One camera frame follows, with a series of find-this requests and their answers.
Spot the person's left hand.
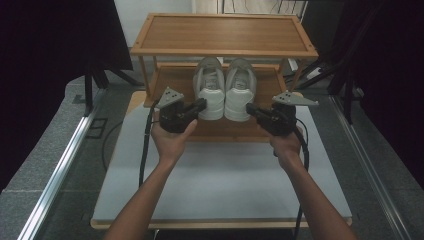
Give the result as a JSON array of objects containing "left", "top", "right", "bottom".
[{"left": 151, "top": 111, "right": 199, "bottom": 165}]

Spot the white sneaker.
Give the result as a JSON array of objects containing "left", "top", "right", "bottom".
[
  {"left": 192, "top": 56, "right": 227, "bottom": 121},
  {"left": 223, "top": 57, "right": 259, "bottom": 123}
]

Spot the black floor socket frame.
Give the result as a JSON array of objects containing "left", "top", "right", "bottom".
[{"left": 85, "top": 117, "right": 109, "bottom": 140}]

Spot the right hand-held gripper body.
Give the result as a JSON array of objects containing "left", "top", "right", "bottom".
[{"left": 257, "top": 91, "right": 320, "bottom": 137}]

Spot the white power strip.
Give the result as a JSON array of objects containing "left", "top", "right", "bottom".
[{"left": 288, "top": 58, "right": 323, "bottom": 81}]

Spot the black metal stand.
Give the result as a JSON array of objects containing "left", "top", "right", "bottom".
[
  {"left": 294, "top": 56, "right": 355, "bottom": 125},
  {"left": 83, "top": 64, "right": 145, "bottom": 118}
]

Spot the black curtain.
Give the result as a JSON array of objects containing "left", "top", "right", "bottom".
[
  {"left": 0, "top": 0, "right": 134, "bottom": 193},
  {"left": 328, "top": 0, "right": 424, "bottom": 189}
]

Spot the silver metal rail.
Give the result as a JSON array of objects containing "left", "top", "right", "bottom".
[
  {"left": 329, "top": 95, "right": 413, "bottom": 240},
  {"left": 17, "top": 89, "right": 105, "bottom": 240}
]

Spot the wooden three-tier shoe rack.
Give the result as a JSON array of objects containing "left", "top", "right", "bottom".
[{"left": 129, "top": 13, "right": 319, "bottom": 144}]

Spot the person's right hand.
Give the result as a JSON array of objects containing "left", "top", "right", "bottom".
[{"left": 265, "top": 125, "right": 304, "bottom": 168}]

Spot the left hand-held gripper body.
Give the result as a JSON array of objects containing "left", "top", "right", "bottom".
[{"left": 156, "top": 86, "right": 198, "bottom": 135}]

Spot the thin black floor cable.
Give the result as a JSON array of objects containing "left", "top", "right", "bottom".
[{"left": 101, "top": 121, "right": 124, "bottom": 172}]

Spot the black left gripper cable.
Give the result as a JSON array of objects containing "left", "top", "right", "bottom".
[{"left": 138, "top": 99, "right": 161, "bottom": 188}]

